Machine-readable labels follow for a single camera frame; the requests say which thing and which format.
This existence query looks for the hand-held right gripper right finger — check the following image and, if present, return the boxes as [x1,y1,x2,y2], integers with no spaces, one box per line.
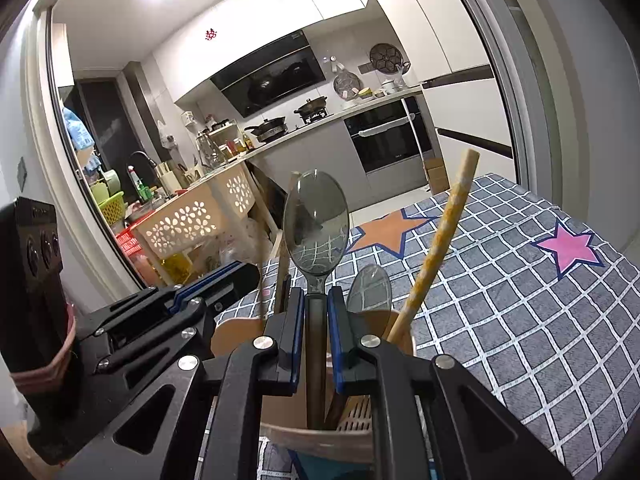
[327,286,573,480]

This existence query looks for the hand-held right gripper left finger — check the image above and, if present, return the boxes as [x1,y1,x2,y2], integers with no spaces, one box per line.
[57,287,306,480]

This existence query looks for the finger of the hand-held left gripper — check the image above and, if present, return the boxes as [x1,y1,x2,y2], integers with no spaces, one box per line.
[92,265,261,376]
[80,261,243,336]

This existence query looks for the beige plastic utensil holder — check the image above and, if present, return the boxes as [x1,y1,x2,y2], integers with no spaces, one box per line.
[210,305,416,466]

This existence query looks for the light patterned wooden chopstick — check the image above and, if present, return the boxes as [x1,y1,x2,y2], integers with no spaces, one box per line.
[387,149,481,343]

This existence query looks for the yellow oil bottle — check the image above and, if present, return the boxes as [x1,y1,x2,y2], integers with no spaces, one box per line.
[160,252,193,286]

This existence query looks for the pink rubber band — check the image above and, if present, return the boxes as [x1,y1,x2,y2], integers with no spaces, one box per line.
[10,315,78,386]

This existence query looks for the red plastic basket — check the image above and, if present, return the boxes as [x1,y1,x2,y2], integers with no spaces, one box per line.
[116,225,146,258]

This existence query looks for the beige flower-cutout trolley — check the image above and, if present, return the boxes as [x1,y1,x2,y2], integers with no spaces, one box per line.
[131,160,281,281]

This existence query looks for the green plastic basket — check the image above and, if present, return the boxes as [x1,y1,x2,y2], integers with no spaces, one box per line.
[97,191,126,223]

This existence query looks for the black kitchen faucet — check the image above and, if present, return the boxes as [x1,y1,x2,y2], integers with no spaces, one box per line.
[129,151,158,181]

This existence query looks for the grey kitchen counter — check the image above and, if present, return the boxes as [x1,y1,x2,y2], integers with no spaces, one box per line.
[245,85,443,211]

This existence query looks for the cardboard box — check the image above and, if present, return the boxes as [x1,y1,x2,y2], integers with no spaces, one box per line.
[424,157,448,193]

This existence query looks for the black wok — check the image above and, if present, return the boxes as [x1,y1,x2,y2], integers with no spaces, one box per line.
[244,117,288,141]

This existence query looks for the black built-in oven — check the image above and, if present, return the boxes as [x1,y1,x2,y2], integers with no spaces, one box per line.
[344,105,433,175]

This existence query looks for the black lidded pot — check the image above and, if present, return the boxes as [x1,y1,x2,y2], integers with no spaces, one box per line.
[294,97,328,118]

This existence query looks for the black range hood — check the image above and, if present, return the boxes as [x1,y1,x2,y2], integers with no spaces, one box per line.
[210,30,328,118]

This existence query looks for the round grey steamer rack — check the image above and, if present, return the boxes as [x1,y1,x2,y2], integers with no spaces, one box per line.
[333,71,358,100]

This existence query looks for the white upper cabinets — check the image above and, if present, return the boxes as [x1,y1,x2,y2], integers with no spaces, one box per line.
[150,0,371,103]

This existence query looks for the round black wall tray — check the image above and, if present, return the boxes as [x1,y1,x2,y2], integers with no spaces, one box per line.
[369,43,403,72]

